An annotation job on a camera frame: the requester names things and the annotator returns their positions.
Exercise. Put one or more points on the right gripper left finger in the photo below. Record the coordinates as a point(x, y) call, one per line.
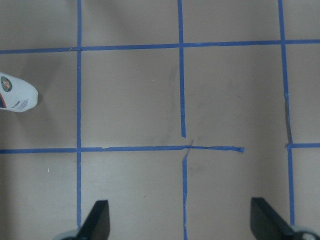
point(97, 223)

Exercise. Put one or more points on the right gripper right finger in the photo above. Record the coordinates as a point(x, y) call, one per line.
point(266, 223)

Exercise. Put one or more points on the white tennis ball can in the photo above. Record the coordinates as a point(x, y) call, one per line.
point(16, 95)

